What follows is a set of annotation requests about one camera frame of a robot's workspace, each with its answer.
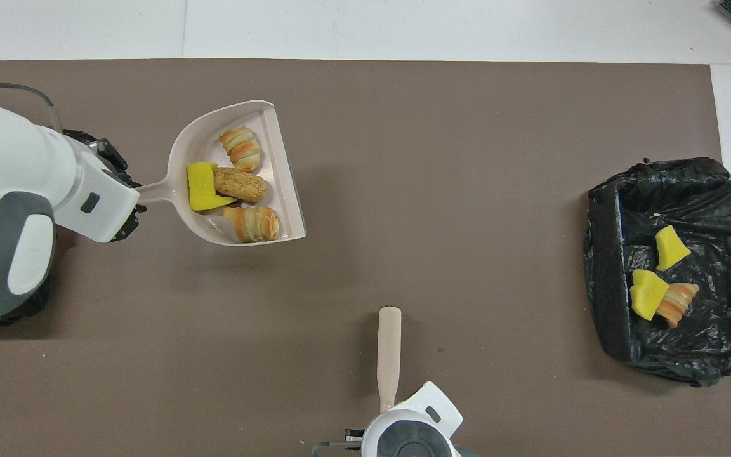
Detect yellow wavy sponge piece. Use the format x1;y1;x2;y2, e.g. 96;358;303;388
629;269;670;321

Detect beige plastic dustpan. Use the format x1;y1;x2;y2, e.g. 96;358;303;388
134;100;308;247

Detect striped toy croissant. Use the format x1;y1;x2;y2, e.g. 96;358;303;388
656;282;700;328
219;126;263;173
222;204;280;244

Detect yellow trapezoid sponge piece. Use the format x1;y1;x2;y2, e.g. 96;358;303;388
654;225;692;272

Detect brown toy bread roll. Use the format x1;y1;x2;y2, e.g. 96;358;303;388
213;166;270;204

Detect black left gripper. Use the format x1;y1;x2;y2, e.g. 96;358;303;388
64;130;147;243

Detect black bag lined rectangular bin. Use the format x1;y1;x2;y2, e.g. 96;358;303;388
583;157;731;387

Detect yellow notched sponge piece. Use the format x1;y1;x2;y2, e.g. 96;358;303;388
186;162;238;212

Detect brown paper table mat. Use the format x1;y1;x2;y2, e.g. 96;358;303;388
0;58;731;457

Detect beige brush with black bristles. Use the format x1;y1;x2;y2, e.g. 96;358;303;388
377;307;402;413

